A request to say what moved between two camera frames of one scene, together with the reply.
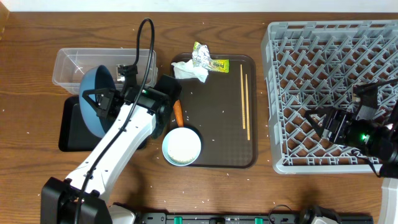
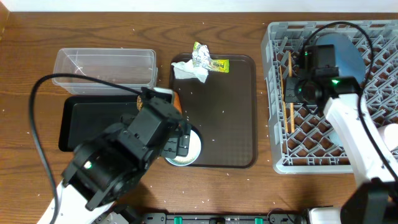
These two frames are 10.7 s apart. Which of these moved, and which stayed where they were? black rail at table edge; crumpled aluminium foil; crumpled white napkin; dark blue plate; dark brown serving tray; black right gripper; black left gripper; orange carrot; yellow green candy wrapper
Moved: black left gripper; dark blue plate; black right gripper
Stayed: orange carrot; dark brown serving tray; crumpled white napkin; yellow green candy wrapper; crumpled aluminium foil; black rail at table edge
